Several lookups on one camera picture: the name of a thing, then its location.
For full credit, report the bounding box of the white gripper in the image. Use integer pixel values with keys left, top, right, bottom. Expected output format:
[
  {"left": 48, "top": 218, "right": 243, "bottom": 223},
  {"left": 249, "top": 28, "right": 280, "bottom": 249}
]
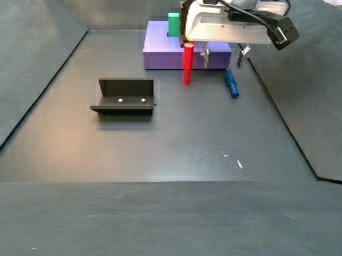
[{"left": 183, "top": 3, "right": 286, "bottom": 69}]

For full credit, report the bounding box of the blue peg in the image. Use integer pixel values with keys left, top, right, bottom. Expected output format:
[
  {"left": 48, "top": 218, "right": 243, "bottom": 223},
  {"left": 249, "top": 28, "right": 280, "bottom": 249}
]
[{"left": 225, "top": 70, "right": 239, "bottom": 99}]

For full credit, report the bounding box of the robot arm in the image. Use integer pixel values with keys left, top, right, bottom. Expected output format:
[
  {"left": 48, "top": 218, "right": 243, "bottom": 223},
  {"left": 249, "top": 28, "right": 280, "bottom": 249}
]
[{"left": 181, "top": 0, "right": 290, "bottom": 50}]

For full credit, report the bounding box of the black angle fixture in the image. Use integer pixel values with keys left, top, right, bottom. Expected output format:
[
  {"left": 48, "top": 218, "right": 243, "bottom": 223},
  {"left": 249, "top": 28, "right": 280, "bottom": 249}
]
[{"left": 90, "top": 78, "right": 155, "bottom": 114}]

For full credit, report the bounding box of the red peg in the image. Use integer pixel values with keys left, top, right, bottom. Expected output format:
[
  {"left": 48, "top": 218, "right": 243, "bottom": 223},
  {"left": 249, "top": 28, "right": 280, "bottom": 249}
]
[{"left": 183, "top": 43, "right": 195, "bottom": 85}]

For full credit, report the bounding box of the purple base block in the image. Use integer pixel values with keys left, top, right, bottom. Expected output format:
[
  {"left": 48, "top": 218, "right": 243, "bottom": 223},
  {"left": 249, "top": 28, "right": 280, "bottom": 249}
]
[{"left": 143, "top": 21, "right": 231, "bottom": 70}]

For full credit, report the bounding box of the green block left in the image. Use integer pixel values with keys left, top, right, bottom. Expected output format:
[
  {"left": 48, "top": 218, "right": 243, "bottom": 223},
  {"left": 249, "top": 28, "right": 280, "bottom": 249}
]
[{"left": 167, "top": 12, "right": 181, "bottom": 37}]

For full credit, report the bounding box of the black camera cable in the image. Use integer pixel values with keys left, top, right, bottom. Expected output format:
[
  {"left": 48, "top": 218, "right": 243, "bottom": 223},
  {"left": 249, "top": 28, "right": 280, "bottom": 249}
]
[{"left": 213, "top": 0, "right": 292, "bottom": 28}]

